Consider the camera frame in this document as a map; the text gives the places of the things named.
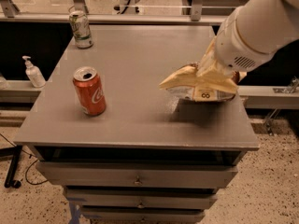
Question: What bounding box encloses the middle grey drawer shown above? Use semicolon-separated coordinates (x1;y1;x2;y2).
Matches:
64;189;217;209

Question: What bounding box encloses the grey drawer cabinet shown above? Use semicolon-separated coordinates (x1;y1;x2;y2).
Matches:
13;24;260;224

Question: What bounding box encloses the top grey drawer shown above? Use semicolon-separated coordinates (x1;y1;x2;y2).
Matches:
36;161;237;189

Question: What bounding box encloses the white pump dispenser bottle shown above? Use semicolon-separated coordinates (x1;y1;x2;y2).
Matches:
22;56;46;88

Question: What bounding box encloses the grey drawer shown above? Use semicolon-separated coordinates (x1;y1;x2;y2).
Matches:
64;189;217;209
80;206;205;223
36;161;237;189

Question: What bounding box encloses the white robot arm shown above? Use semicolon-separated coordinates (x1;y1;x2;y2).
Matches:
196;0;299;93

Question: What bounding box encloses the metal railing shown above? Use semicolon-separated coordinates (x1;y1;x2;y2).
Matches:
0;0;299;28

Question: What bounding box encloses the bottom grey drawer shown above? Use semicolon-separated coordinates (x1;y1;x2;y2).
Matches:
80;206;205;223

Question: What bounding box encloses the brown sea salt chip bag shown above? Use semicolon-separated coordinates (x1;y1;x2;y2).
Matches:
159;63;247;102

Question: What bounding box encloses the black stand leg with caster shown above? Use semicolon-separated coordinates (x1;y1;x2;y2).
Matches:
0;146;22;189

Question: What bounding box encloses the red cola can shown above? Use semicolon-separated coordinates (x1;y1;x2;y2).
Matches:
73;66;106;116

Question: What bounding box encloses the white green soda can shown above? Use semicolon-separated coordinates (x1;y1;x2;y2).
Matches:
69;10;93;49

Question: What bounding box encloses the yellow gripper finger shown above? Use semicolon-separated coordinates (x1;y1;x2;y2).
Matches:
194;73;238;94
196;38;233;78

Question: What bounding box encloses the black floor cable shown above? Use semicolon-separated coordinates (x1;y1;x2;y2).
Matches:
0;133;49;186

